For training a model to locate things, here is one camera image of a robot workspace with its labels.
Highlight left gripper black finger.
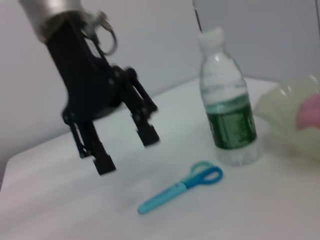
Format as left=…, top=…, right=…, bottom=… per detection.
left=121, top=74, right=161, bottom=148

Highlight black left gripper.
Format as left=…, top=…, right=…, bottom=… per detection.
left=46, top=17, right=138, bottom=176

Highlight blue and teal scissors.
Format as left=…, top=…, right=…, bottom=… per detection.
left=137, top=160, right=224, bottom=215

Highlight clear bottle with green label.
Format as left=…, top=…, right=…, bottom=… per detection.
left=197, top=26, right=261, bottom=168

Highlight pink toy peach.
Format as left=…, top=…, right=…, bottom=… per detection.
left=296, top=93, right=320, bottom=131

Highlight green translucent fruit bowl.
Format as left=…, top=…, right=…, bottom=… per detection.
left=253, top=74, right=320, bottom=161

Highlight left gripper cable with plugs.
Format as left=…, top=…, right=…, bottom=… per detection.
left=83, top=10, right=118, bottom=56

